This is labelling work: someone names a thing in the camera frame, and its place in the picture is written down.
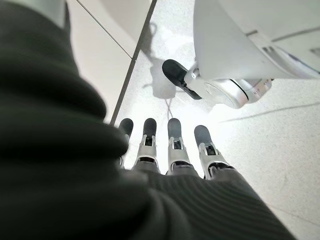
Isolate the white kitchen cabinet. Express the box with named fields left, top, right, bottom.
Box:
left=65, top=0, right=158, bottom=125

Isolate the black robot foot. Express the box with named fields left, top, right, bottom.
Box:
left=161, top=59, right=204, bottom=101

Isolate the robot left hand dark palm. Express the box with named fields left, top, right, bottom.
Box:
left=0, top=0, right=297, bottom=240

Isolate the white robot leg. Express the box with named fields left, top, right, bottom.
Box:
left=192, top=0, right=320, bottom=110

